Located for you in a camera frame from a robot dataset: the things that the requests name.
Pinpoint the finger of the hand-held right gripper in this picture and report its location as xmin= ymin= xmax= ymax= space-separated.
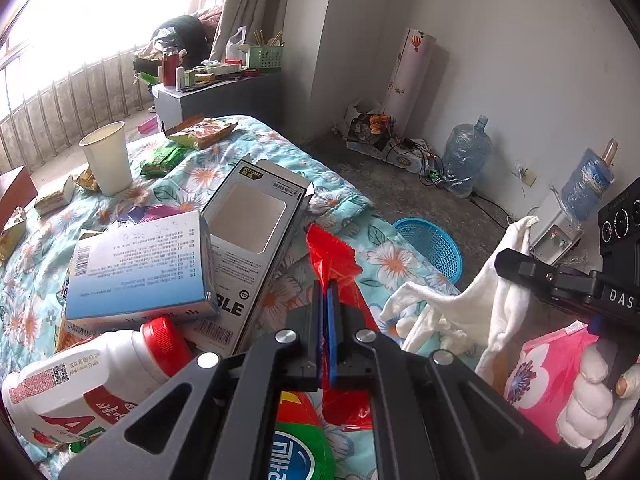
xmin=495 ymin=248 xmax=601 ymax=306

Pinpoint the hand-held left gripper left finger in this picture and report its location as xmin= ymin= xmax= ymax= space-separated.
xmin=57 ymin=280 xmax=332 ymax=480

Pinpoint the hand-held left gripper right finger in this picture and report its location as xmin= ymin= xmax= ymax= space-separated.
xmin=331 ymin=296 xmax=586 ymax=480

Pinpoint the red plastic wrapper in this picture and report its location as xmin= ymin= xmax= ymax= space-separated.
xmin=305 ymin=223 xmax=396 ymax=431

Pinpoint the white cloth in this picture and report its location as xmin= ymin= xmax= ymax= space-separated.
xmin=379 ymin=216 xmax=543 ymax=381

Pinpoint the green red snack bag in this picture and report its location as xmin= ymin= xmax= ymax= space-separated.
xmin=274 ymin=391 xmax=337 ymax=480

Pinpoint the blue plastic wastebasket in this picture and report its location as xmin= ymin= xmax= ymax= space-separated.
xmin=391 ymin=217 xmax=463 ymax=283

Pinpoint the person's right hand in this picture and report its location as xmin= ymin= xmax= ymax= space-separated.
xmin=557 ymin=342 xmax=640 ymax=451

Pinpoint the white water dispenser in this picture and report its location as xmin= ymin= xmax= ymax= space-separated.
xmin=530 ymin=195 xmax=586 ymax=266

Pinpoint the black white windowed carton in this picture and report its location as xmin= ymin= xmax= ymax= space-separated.
xmin=190 ymin=159 xmax=316 ymax=356

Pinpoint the floral quilt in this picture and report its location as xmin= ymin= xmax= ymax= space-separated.
xmin=0 ymin=115 xmax=466 ymax=480

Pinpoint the pink floral tissue pack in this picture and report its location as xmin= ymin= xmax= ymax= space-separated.
xmin=502 ymin=322 xmax=601 ymax=431

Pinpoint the large blue water jug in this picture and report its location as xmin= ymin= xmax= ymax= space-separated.
xmin=442 ymin=115 xmax=493 ymax=198

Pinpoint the blue white small box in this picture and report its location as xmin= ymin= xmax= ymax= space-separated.
xmin=65 ymin=210 xmax=221 ymax=322

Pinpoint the white foam tray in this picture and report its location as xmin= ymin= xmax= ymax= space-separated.
xmin=346 ymin=135 xmax=396 ymax=158

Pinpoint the purple snack packet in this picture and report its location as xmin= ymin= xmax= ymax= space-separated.
xmin=117 ymin=203 xmax=186 ymax=226

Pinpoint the white milk bottle red cap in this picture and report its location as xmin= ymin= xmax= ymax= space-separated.
xmin=1 ymin=316 xmax=193 ymax=451

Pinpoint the white rolled poster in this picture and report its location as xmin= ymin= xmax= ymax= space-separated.
xmin=382 ymin=27 xmax=437 ymax=141

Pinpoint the grey nightstand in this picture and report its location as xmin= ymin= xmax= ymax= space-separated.
xmin=152 ymin=72 xmax=281 ymax=133

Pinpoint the white paper cup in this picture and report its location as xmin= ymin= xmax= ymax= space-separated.
xmin=80 ymin=121 xmax=134 ymax=197

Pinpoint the small orange snack packet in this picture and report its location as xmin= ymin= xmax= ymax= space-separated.
xmin=75 ymin=167 xmax=101 ymax=193

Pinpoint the green plastic basket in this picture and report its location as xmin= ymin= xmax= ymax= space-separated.
xmin=246 ymin=44 xmax=285 ymax=72

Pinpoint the yellow green snack packet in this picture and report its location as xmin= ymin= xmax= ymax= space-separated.
xmin=0 ymin=207 xmax=28 ymax=261
xmin=34 ymin=175 xmax=77 ymax=217

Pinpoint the red thermos bottle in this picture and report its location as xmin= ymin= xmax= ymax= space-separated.
xmin=161 ymin=45 xmax=181 ymax=86

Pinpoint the brown cardboard box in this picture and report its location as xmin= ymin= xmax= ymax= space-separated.
xmin=0 ymin=165 xmax=38 ymax=233

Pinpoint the black backpack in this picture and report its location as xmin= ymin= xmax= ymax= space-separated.
xmin=150 ymin=15 xmax=211 ymax=58

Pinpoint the metal window railing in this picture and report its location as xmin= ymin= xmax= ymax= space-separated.
xmin=0 ymin=42 xmax=161 ymax=171

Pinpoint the black cable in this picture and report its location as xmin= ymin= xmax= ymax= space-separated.
xmin=467 ymin=192 xmax=521 ymax=226

